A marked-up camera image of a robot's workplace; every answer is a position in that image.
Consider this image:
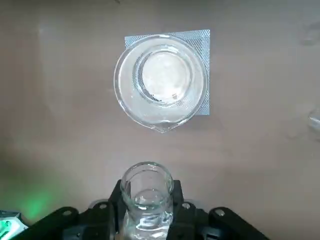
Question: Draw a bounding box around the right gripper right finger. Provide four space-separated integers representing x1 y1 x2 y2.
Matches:
167 179 271 240

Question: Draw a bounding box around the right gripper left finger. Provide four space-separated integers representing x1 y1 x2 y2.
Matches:
26 179 126 240

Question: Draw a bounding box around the clear glass conical flask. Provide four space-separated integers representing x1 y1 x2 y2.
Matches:
119 161 175 240

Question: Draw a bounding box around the large clear glass beaker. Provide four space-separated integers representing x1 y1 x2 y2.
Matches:
113 34 211 135

